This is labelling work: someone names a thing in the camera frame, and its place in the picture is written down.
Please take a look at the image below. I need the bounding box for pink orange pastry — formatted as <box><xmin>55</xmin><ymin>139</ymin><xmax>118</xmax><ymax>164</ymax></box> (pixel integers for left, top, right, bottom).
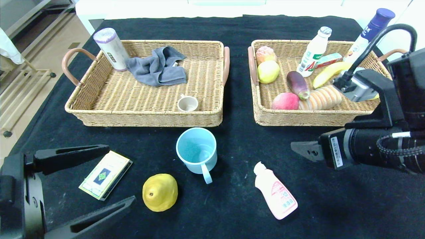
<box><xmin>255</xmin><ymin>46</ymin><xmax>277</xmax><ymax>66</ymax></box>

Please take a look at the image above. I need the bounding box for black table cloth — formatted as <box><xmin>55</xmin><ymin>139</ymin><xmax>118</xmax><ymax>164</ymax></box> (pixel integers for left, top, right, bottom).
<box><xmin>0</xmin><ymin>15</ymin><xmax>425</xmax><ymax>239</ymax></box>

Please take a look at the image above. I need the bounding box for yellow banana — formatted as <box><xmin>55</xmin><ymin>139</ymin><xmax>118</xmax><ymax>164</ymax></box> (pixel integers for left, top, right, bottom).
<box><xmin>313</xmin><ymin>62</ymin><xmax>352</xmax><ymax>89</ymax></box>

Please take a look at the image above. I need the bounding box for wicker basket with brown handles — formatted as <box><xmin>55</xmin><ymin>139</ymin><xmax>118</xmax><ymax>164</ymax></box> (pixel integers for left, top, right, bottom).
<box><xmin>62</xmin><ymin>40</ymin><xmax>230</xmax><ymax>128</ymax></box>
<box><xmin>248</xmin><ymin>40</ymin><xmax>409</xmax><ymax>127</ymax></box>

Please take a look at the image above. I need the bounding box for pink plastic bottle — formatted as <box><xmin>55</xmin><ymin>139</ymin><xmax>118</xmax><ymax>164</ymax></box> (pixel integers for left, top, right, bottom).
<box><xmin>253</xmin><ymin>162</ymin><xmax>298</xmax><ymax>220</ymax></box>

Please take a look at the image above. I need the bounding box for red peach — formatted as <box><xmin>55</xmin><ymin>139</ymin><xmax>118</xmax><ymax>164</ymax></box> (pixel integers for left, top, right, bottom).
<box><xmin>271</xmin><ymin>93</ymin><xmax>299</xmax><ymax>111</ymax></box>

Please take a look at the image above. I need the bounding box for yellow pear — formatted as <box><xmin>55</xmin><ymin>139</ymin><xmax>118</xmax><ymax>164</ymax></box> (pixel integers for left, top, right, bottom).
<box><xmin>142</xmin><ymin>174</ymin><xmax>178</xmax><ymax>212</ymax></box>

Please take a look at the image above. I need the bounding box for white canister with purple lid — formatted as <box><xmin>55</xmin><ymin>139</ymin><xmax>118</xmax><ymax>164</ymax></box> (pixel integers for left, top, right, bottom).
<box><xmin>93</xmin><ymin>28</ymin><xmax>130</xmax><ymax>72</ymax></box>

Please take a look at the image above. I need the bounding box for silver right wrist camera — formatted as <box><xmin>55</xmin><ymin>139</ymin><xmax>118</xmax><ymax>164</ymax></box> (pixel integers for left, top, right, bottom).
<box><xmin>334</xmin><ymin>68</ymin><xmax>380</xmax><ymax>102</ymax></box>

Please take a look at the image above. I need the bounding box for white bottle with blue cap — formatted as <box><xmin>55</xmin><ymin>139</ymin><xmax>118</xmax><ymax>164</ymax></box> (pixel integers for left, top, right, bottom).
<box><xmin>344</xmin><ymin>8</ymin><xmax>395</xmax><ymax>65</ymax></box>

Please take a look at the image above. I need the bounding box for sliced bread loaf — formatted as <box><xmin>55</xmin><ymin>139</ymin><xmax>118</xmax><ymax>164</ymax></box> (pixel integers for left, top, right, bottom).
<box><xmin>298</xmin><ymin>85</ymin><xmax>343</xmax><ymax>111</ymax></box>

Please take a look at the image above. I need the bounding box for white milk bottle grey cap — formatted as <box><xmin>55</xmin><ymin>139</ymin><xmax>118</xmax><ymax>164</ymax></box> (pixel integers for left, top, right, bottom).
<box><xmin>296</xmin><ymin>27</ymin><xmax>332</xmax><ymax>78</ymax></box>

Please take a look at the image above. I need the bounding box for white hanging fabric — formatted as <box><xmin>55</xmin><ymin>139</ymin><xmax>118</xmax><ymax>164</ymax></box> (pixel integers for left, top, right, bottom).
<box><xmin>0</xmin><ymin>27</ymin><xmax>26</xmax><ymax>65</ymax></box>

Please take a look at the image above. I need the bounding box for gold metal rack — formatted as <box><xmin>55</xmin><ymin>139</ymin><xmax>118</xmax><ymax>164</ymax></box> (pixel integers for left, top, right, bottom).
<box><xmin>0</xmin><ymin>0</ymin><xmax>78</xmax><ymax>138</ymax></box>

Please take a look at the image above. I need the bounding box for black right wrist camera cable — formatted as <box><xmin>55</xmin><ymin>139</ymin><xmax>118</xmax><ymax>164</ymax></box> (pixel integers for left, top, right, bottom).
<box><xmin>339</xmin><ymin>24</ymin><xmax>418</xmax><ymax>87</ymax></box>

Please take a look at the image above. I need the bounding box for green and red small box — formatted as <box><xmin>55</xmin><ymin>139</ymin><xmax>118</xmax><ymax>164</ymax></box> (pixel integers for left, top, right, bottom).
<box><xmin>314</xmin><ymin>53</ymin><xmax>342</xmax><ymax>69</ymax></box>

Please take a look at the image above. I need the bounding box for small beige cup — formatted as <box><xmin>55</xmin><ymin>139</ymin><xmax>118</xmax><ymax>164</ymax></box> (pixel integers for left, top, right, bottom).
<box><xmin>178</xmin><ymin>95</ymin><xmax>199</xmax><ymax>112</ymax></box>

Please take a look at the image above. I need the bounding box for yellow green apple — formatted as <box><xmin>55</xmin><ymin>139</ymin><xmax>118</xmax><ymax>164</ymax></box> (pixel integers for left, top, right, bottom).
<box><xmin>257</xmin><ymin>60</ymin><xmax>280</xmax><ymax>84</ymax></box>

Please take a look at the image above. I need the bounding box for yellow green card box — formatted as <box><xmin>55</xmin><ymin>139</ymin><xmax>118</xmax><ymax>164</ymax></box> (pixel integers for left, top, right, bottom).
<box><xmin>79</xmin><ymin>150</ymin><xmax>133</xmax><ymax>201</ymax></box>

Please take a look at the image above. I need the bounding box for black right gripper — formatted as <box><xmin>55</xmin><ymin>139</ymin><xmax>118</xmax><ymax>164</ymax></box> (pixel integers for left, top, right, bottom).
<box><xmin>291</xmin><ymin>126</ymin><xmax>397</xmax><ymax>170</ymax></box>

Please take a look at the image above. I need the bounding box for white table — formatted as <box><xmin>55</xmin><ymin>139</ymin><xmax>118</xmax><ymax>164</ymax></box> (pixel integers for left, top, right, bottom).
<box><xmin>76</xmin><ymin>0</ymin><xmax>366</xmax><ymax>36</ymax></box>

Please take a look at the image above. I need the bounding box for purple eggplant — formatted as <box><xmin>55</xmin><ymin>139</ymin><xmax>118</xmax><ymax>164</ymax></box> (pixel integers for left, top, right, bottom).
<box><xmin>287</xmin><ymin>71</ymin><xmax>310</xmax><ymax>100</ymax></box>

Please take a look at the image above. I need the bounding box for light blue plastic mug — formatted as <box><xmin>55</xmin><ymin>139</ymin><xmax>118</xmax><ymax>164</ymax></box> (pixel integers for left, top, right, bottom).
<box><xmin>176</xmin><ymin>127</ymin><xmax>218</xmax><ymax>185</ymax></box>

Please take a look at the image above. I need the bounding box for grey cloth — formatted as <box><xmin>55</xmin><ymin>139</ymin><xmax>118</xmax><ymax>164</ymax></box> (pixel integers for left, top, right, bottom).
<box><xmin>125</xmin><ymin>46</ymin><xmax>187</xmax><ymax>87</ymax></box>

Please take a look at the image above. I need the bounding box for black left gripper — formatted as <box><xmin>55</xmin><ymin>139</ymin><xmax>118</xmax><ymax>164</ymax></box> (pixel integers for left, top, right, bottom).
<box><xmin>0</xmin><ymin>144</ymin><xmax>136</xmax><ymax>239</ymax></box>

